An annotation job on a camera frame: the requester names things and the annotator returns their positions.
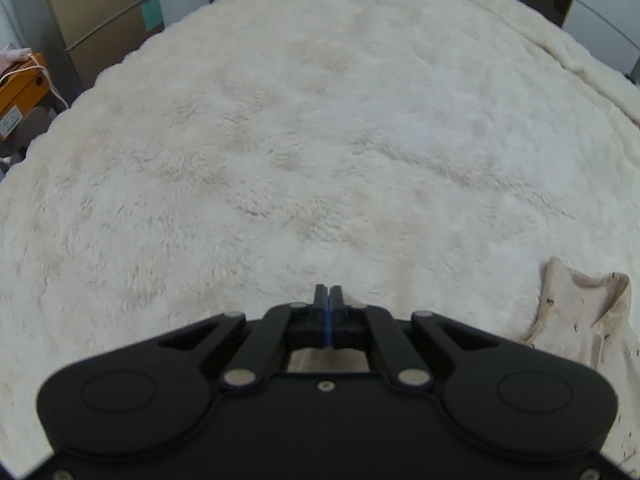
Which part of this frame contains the beige patterned garment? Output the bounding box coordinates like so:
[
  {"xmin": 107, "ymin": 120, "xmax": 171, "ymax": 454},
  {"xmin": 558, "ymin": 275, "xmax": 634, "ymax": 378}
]
[{"xmin": 523, "ymin": 258, "xmax": 639, "ymax": 479}]

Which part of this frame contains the cream fluffy blanket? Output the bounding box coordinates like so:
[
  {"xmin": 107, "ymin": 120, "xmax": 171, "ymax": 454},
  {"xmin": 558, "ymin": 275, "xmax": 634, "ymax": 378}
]
[{"xmin": 1, "ymin": 0, "xmax": 639, "ymax": 474}]

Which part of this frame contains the white cable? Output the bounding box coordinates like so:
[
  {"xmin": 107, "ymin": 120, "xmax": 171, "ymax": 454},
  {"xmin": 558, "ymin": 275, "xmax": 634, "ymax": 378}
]
[{"xmin": 0, "ymin": 52, "xmax": 71, "ymax": 111}]

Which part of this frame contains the beige drawer cabinet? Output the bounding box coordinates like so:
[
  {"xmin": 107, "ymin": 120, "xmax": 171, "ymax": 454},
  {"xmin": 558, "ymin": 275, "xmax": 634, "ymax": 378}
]
[{"xmin": 48, "ymin": 0, "xmax": 164, "ymax": 89}]

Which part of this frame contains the orange cardboard shoebox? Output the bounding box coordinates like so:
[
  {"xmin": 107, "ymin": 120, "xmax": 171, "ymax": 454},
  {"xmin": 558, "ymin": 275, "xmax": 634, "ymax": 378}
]
[{"xmin": 1, "ymin": 60, "xmax": 50, "ymax": 140}]

